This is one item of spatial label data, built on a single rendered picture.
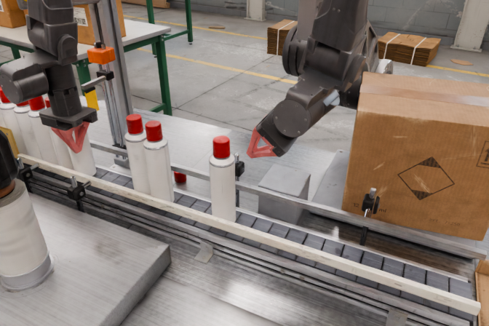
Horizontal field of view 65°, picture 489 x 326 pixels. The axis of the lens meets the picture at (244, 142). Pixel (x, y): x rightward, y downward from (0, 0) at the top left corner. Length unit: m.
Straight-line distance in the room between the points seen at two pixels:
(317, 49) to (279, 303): 0.46
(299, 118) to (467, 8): 5.32
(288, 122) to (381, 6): 5.51
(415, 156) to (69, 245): 0.72
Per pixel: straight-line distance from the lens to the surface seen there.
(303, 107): 0.53
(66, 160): 1.06
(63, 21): 0.78
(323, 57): 0.58
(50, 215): 0.97
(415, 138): 0.83
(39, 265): 0.80
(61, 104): 0.84
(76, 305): 0.76
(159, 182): 0.86
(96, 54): 0.94
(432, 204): 0.92
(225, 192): 0.77
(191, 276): 0.82
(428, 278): 0.82
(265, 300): 0.78
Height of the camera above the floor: 1.45
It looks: 30 degrees down
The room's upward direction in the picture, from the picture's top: straight up
